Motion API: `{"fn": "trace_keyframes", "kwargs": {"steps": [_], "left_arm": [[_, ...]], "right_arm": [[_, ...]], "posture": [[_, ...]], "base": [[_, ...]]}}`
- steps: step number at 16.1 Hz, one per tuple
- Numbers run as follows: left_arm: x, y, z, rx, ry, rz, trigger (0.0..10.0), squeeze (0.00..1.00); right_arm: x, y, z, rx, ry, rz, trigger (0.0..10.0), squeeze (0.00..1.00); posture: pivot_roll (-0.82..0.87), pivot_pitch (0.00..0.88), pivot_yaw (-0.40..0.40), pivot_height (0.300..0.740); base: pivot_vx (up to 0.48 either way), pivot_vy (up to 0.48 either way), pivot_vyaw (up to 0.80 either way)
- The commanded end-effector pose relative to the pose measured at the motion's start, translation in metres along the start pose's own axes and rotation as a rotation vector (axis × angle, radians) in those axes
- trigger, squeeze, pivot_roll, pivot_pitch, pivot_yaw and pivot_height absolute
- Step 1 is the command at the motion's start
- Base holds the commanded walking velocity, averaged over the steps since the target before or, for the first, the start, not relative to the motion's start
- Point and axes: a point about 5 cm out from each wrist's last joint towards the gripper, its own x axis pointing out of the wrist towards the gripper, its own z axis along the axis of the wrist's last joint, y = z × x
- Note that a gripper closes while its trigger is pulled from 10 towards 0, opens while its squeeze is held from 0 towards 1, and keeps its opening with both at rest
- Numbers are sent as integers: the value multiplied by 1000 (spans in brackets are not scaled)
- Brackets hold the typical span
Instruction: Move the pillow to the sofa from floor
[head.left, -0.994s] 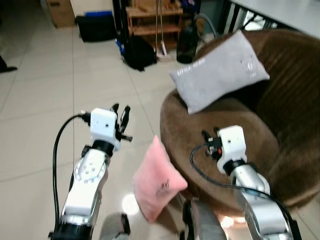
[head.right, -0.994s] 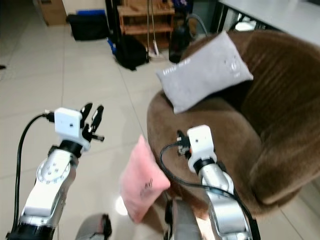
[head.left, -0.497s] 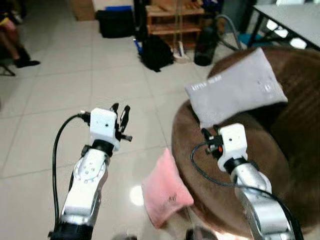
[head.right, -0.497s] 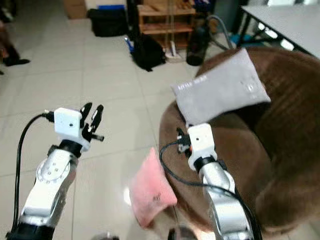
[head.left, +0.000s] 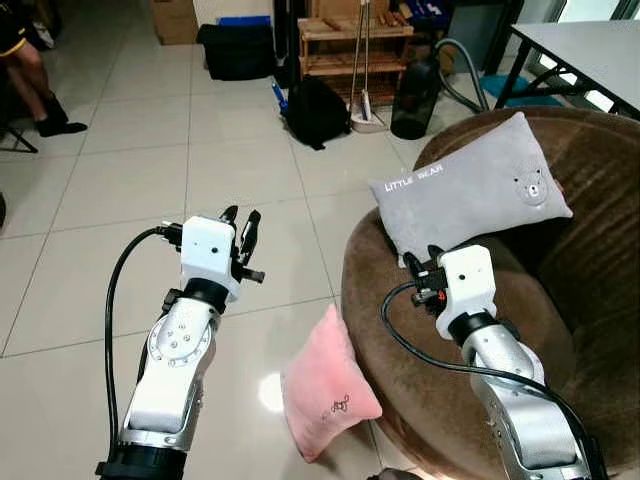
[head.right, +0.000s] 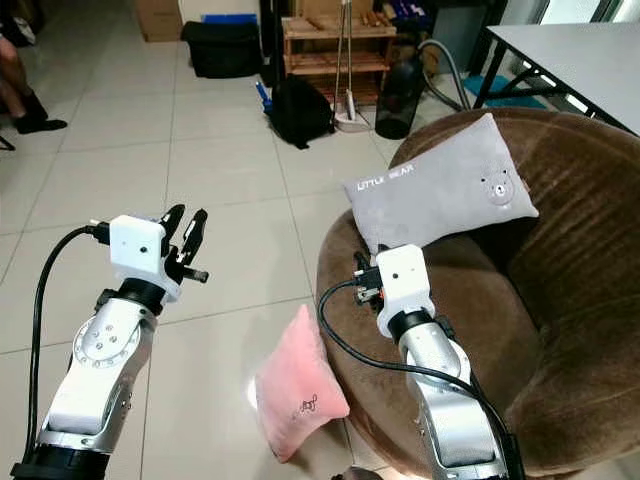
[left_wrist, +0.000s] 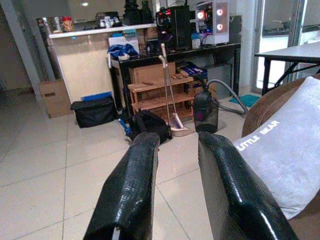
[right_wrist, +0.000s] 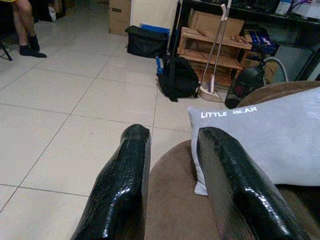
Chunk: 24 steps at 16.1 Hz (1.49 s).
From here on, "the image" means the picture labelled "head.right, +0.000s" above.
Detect grey vacuum hose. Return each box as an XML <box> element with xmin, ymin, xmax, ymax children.
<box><xmin>417</xmin><ymin>37</ymin><xmax>475</xmax><ymax>112</ymax></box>

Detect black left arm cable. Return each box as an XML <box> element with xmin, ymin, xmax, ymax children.
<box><xmin>31</xmin><ymin>224</ymin><xmax>113</xmax><ymax>446</ymax></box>

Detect wooden shoe rack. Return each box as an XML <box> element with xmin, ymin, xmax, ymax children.
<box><xmin>281</xmin><ymin>0</ymin><xmax>399</xmax><ymax>102</ymax></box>

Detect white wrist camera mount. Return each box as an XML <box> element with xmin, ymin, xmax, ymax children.
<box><xmin>108</xmin><ymin>214</ymin><xmax>171</xmax><ymax>292</ymax></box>
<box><xmin>374</xmin><ymin>243</ymin><xmax>437</xmax><ymax>337</ymax></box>

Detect teal floor mat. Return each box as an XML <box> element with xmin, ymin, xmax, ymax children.
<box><xmin>462</xmin><ymin>71</ymin><xmax>547</xmax><ymax>110</ymax></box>

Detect brown round sofa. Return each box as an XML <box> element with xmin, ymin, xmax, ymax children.
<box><xmin>314</xmin><ymin>106</ymin><xmax>640</xmax><ymax>480</ymax></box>

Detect cardboard box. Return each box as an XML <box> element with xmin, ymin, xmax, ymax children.
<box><xmin>134</xmin><ymin>0</ymin><xmax>184</xmax><ymax>44</ymax></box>

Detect person's legs with black shoes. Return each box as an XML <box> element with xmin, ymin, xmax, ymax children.
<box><xmin>0</xmin><ymin>34</ymin><xmax>69</xmax><ymax>136</ymax></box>

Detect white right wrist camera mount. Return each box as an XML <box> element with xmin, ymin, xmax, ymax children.
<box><xmin>374</xmin><ymin>243</ymin><xmax>437</xmax><ymax>337</ymax></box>

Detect pink pillow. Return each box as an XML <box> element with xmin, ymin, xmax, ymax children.
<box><xmin>253</xmin><ymin>303</ymin><xmax>352</xmax><ymax>464</ymax></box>

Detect grey table with black legs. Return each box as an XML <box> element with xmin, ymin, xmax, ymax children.
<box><xmin>471</xmin><ymin>21</ymin><xmax>640</xmax><ymax>137</ymax></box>

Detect blue bottle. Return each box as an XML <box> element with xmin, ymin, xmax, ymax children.
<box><xmin>254</xmin><ymin>81</ymin><xmax>274</xmax><ymax>112</ymax></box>

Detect grey little bear pillow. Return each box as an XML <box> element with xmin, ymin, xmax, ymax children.
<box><xmin>343</xmin><ymin>112</ymin><xmax>540</xmax><ymax>253</ymax></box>

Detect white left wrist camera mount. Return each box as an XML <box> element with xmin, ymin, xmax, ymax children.
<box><xmin>108</xmin><ymin>214</ymin><xmax>171</xmax><ymax>292</ymax></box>

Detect white mop with metal handle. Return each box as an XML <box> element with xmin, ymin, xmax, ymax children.
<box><xmin>332</xmin><ymin>0</ymin><xmax>374</xmax><ymax>134</ymax></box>

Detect black vacuum cleaner canister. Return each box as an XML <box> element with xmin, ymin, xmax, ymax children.
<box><xmin>374</xmin><ymin>54</ymin><xmax>428</xmax><ymax>142</ymax></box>

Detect black duffel bag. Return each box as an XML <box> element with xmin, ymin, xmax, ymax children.
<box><xmin>180</xmin><ymin>20</ymin><xmax>264</xmax><ymax>80</ymax></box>

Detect black backpack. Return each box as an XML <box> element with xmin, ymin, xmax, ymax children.
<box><xmin>267</xmin><ymin>72</ymin><xmax>337</xmax><ymax>150</ymax></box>

